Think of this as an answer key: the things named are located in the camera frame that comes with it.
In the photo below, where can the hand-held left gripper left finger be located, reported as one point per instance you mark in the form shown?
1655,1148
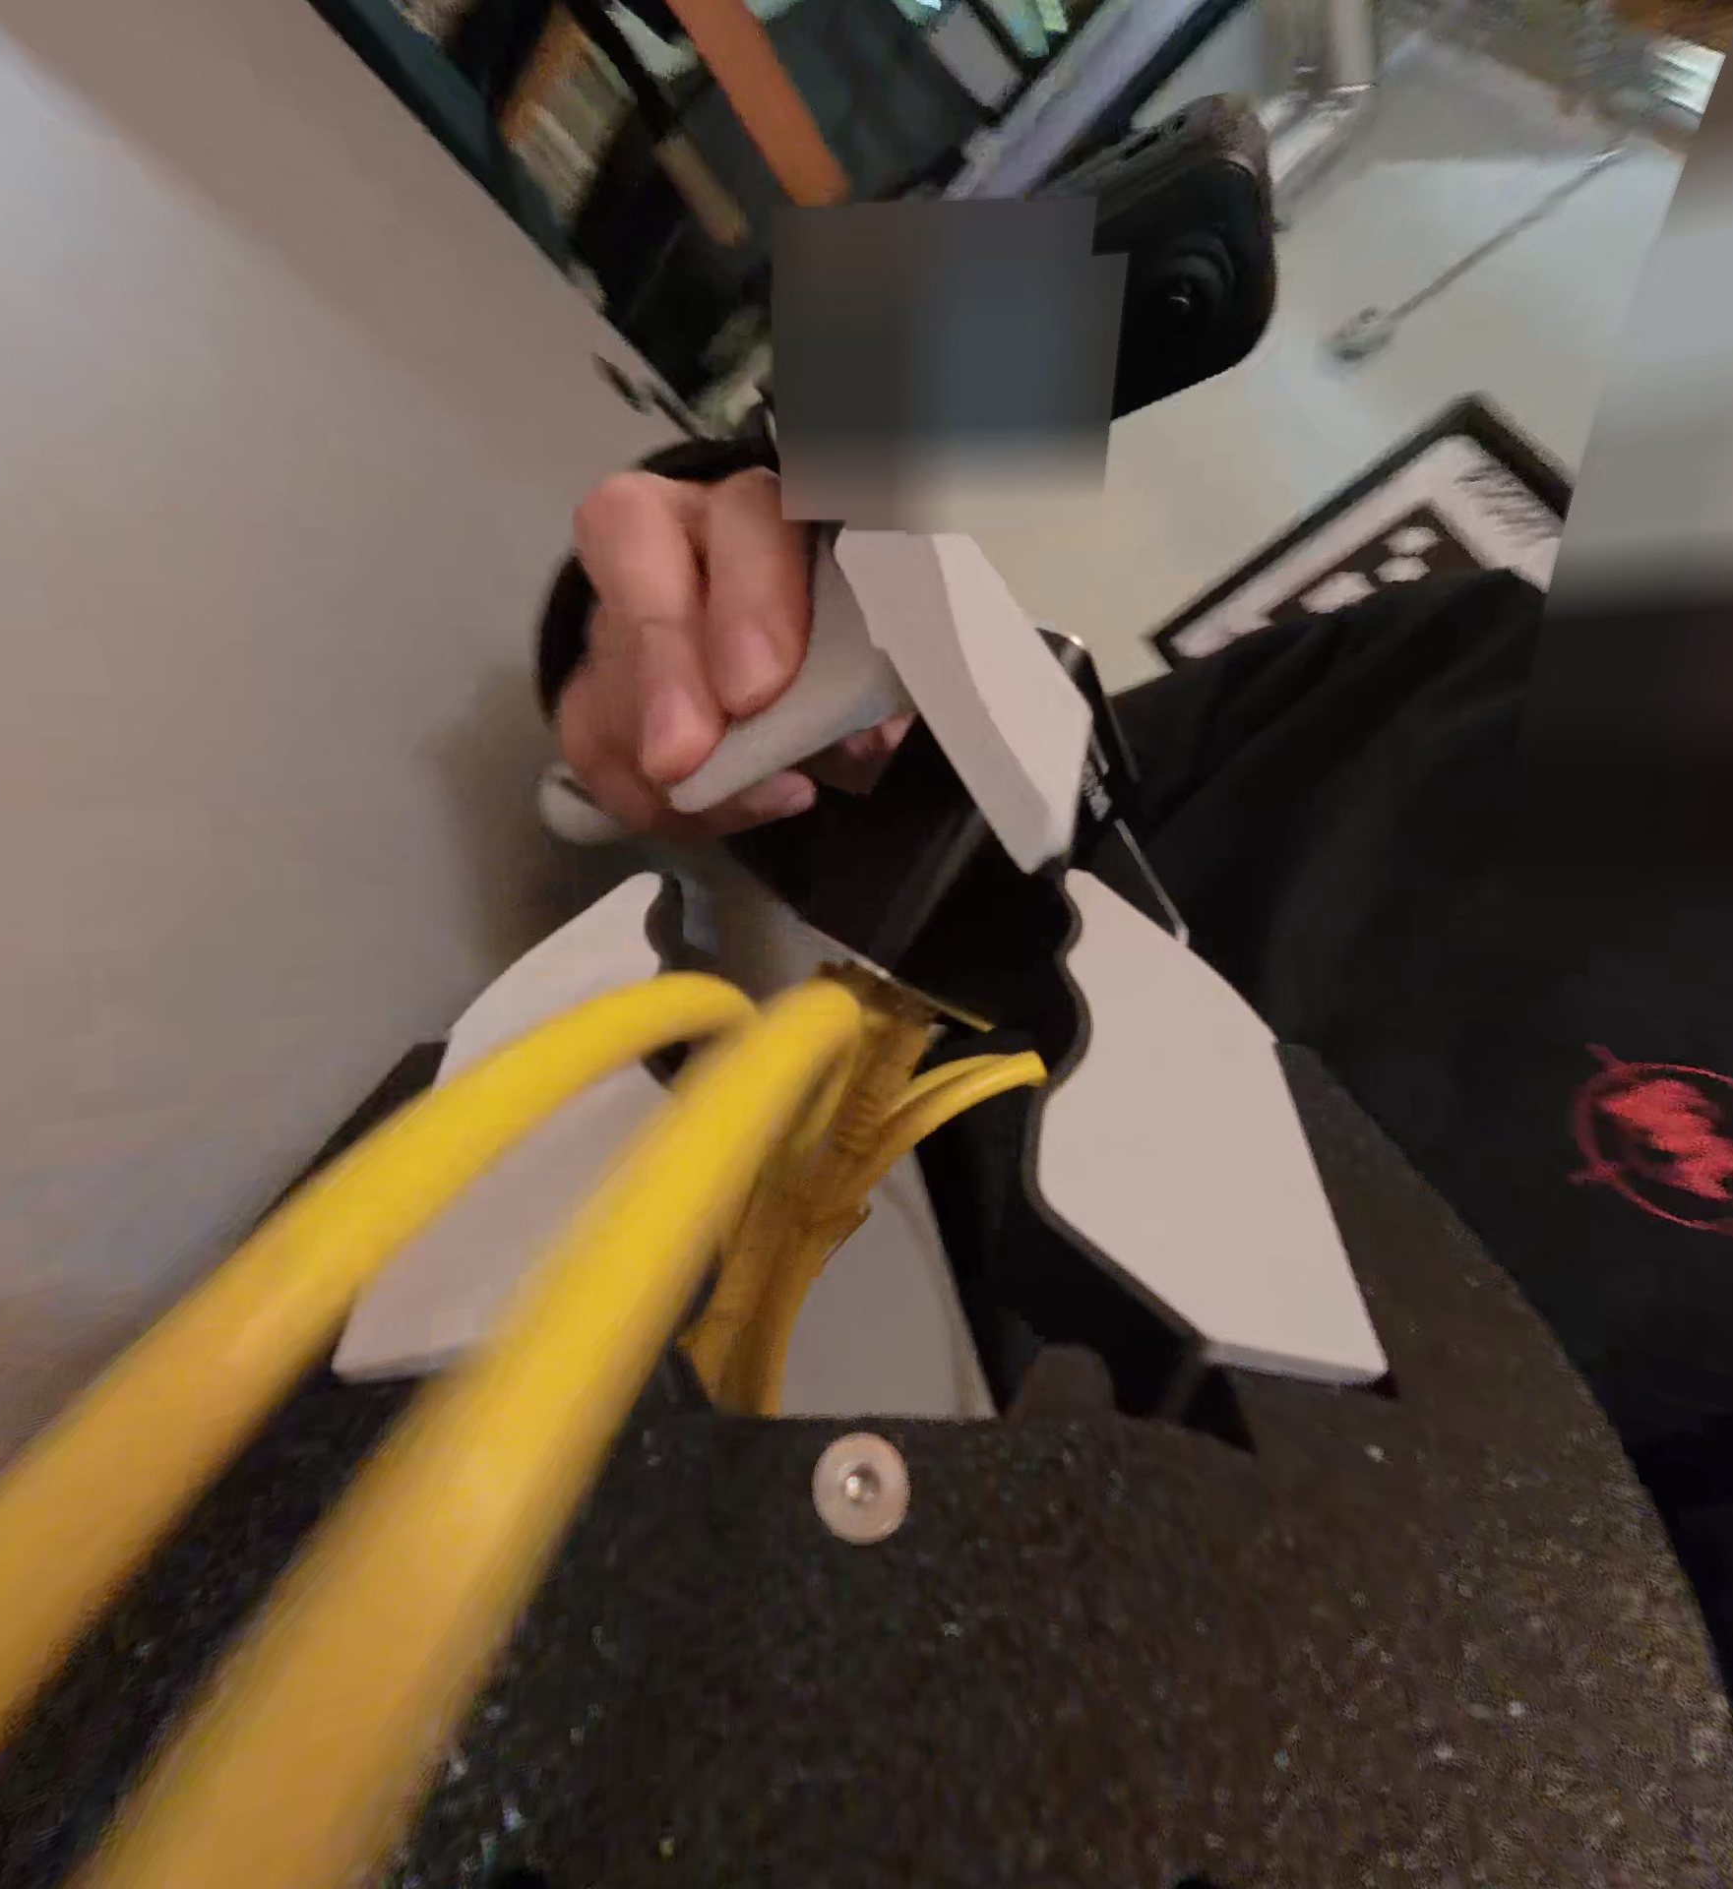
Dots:
512,1241

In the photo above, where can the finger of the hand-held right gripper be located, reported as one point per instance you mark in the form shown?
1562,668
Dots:
985,694
749,924

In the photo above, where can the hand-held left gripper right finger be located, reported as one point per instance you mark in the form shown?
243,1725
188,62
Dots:
1192,1152

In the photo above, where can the person's right hand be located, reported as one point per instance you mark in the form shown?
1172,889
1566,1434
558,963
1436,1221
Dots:
660,592

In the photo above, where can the chrome metal stand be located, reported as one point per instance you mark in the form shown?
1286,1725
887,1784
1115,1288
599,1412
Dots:
1365,338

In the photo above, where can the black sweatshirt with red logo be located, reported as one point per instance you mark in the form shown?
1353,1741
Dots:
1397,887

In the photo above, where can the black and white marker sheet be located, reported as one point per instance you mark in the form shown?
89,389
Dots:
1397,562

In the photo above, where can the dark shelf unit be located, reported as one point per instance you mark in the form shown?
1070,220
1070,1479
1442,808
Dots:
631,222

